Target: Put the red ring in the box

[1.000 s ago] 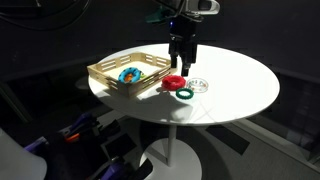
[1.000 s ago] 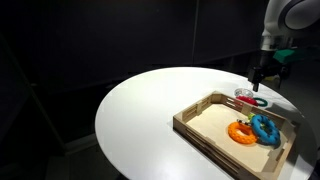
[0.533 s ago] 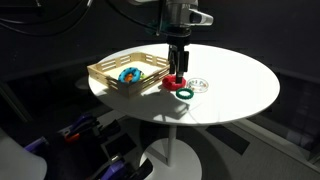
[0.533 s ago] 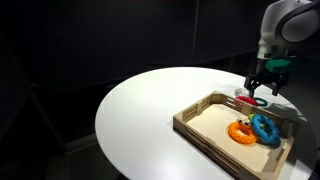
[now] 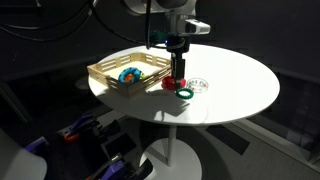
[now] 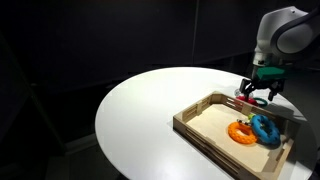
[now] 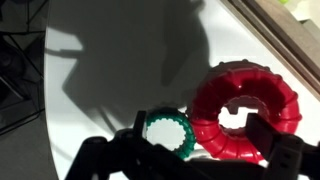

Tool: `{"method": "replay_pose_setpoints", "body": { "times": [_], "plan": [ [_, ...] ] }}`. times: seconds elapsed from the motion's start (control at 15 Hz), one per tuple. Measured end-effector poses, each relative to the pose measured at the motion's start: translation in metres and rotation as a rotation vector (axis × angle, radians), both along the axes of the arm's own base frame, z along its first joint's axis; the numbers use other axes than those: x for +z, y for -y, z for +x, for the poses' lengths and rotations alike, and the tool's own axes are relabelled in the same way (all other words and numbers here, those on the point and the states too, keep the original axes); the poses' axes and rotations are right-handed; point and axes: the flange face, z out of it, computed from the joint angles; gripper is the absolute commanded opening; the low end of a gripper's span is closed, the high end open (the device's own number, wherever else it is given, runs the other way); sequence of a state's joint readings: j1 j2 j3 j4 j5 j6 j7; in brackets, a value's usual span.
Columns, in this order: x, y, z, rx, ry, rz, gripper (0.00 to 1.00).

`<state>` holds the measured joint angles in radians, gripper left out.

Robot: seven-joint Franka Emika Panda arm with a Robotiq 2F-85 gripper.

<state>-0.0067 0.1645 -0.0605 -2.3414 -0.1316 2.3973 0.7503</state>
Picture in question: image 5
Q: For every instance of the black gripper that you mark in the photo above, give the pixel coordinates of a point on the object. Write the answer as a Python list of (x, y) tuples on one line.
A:
[(178, 45)]

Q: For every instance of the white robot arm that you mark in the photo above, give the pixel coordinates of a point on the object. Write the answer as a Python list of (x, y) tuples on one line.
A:
[(160, 5)]

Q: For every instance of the wooden slatted tray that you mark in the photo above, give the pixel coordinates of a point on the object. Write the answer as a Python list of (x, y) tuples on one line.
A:
[(133, 89)]

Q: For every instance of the black flat floor box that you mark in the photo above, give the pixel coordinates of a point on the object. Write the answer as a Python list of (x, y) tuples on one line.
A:
[(118, 143)]

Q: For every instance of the purple black clamp with orange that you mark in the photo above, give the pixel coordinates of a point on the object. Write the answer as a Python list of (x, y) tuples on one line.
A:
[(78, 128)]

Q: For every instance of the white rounded object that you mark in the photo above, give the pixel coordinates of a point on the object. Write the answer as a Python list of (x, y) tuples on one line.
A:
[(16, 163)]

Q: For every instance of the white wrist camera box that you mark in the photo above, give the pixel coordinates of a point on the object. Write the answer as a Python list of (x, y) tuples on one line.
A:
[(196, 27)]

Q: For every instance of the white table pedestal with base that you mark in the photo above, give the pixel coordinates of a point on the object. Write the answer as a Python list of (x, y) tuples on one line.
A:
[(171, 156)]

